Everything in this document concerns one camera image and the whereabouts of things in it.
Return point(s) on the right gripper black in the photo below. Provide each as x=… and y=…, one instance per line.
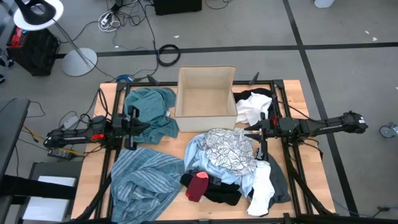
x=272, y=128

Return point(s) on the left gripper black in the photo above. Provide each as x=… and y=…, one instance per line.
x=119, y=126

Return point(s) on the maroon sock pink toe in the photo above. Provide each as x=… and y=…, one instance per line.
x=197, y=186
x=273, y=120

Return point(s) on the teal patterned garment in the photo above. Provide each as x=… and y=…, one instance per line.
x=155, y=105

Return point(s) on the white black-patterned garment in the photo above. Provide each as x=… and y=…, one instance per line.
x=230, y=152

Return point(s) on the black underwear with waistband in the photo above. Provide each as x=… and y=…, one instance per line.
x=245, y=94

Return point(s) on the beige fabric storage box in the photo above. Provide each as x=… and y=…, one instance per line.
x=205, y=124

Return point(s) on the grey Puma underwear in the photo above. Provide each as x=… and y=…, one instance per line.
x=280, y=183

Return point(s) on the blue striped garment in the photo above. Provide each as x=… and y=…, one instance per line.
x=146, y=186

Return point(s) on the light blue shirt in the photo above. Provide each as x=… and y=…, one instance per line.
x=194, y=155

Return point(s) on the long white garment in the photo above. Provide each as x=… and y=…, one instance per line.
x=262, y=193

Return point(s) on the large black garment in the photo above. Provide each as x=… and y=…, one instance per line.
x=220, y=194

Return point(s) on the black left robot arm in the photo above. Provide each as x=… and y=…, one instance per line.
x=71, y=137

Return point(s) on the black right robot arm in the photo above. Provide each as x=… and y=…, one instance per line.
x=326, y=127

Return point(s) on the grey power adapter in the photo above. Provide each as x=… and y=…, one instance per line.
x=71, y=122

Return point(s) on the black power adapter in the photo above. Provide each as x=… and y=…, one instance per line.
x=59, y=153

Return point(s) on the white floor lamp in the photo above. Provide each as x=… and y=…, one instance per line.
x=79, y=62

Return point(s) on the grey cabinet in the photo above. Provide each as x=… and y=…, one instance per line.
x=56, y=168

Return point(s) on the white power strip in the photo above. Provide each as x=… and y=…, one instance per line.
x=105, y=19

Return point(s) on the black crossbar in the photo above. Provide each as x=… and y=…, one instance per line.
x=37, y=189

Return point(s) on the white sheet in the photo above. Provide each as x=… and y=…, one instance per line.
x=46, y=210

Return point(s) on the black box on floor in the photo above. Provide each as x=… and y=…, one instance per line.
x=177, y=7

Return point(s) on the black storage crate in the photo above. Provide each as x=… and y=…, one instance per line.
x=37, y=53

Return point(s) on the black desk top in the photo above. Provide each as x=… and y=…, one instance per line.
x=12, y=124

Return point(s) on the grey caster wheel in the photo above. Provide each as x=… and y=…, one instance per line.
x=387, y=131

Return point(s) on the white floor object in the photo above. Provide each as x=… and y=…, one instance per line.
x=323, y=3

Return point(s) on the red black device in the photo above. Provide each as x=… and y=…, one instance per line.
x=17, y=35

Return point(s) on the black aluminium table frame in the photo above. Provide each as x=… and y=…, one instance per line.
x=121, y=85

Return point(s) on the black frame clamp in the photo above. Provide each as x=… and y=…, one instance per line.
x=254, y=77
x=153, y=80

